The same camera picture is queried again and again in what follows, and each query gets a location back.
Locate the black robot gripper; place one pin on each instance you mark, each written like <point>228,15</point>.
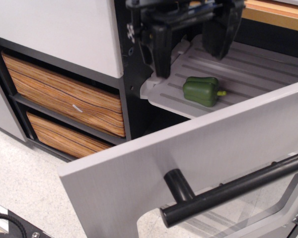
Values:
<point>156,41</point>

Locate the black oven door handle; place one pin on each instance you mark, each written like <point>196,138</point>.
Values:
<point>189,205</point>

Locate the grey toy oven door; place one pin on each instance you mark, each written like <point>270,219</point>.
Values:
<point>111,189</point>

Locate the grey oven rack shelf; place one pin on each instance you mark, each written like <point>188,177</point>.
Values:
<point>244,73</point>

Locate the green toy bell pepper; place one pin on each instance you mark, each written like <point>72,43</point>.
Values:
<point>202,90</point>

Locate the grey toy kitchen cabinet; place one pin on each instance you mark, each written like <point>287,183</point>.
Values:
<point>97,42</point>

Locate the wooden countertop edge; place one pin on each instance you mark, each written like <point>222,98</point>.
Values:
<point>272,12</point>

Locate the upper wood-pattern storage bin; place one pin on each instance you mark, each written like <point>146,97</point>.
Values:
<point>86,104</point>

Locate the wood-pattern storage bin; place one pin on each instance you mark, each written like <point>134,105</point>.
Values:
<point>65,139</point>
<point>86,104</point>

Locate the lower wood-pattern storage bin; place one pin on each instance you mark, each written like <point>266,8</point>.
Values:
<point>65,139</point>

